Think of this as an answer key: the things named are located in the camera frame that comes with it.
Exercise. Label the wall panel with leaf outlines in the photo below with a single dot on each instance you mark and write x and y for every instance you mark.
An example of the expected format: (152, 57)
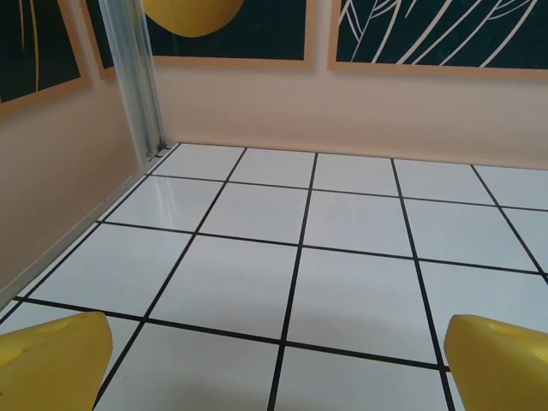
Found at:
(428, 25)

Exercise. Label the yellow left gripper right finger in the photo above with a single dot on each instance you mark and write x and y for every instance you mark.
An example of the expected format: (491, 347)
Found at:
(501, 372)

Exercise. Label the aluminium frame post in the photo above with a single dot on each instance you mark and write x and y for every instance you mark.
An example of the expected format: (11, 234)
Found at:
(132, 85)

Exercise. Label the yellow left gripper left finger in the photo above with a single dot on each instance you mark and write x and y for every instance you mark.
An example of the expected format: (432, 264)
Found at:
(51, 364)

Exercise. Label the wall panel with orange oval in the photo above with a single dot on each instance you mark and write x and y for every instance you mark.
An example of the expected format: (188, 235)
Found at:
(257, 25)

